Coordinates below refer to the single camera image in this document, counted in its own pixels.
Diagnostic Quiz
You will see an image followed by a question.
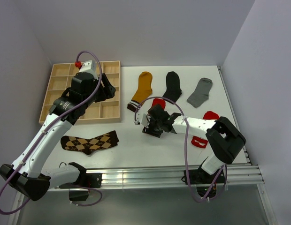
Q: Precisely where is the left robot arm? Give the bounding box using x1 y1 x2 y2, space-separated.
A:
0 72 116 201

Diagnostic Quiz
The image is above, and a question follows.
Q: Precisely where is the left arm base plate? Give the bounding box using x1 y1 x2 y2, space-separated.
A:
60 172 102 188

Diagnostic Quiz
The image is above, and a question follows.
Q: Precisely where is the brown argyle sock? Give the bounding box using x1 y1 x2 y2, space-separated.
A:
60 130 119 155

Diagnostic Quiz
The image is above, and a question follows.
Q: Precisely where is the grey sock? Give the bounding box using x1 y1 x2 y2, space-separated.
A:
186 78 213 108

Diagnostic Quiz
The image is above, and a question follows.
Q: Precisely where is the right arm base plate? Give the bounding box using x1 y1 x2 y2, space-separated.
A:
181 169 225 185

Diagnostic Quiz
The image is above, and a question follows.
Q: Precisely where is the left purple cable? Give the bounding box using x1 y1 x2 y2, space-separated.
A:
0 50 104 215

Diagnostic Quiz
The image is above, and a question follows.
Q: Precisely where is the wooden compartment tray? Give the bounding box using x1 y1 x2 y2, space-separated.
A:
39 60 121 125

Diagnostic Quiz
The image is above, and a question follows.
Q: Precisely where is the black sock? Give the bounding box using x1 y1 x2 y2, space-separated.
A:
163 71 182 102

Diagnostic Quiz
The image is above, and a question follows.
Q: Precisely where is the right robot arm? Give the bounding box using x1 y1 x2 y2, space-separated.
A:
136 105 246 183

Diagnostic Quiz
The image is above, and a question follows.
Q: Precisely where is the red santa sock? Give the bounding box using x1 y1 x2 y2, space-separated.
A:
191 111 220 149
151 98 166 109

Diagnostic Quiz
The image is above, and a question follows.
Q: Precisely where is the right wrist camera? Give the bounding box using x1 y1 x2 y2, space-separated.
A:
134 113 150 128

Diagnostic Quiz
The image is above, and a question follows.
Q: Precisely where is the mustard striped-cuff sock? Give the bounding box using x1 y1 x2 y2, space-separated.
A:
127 71 153 112

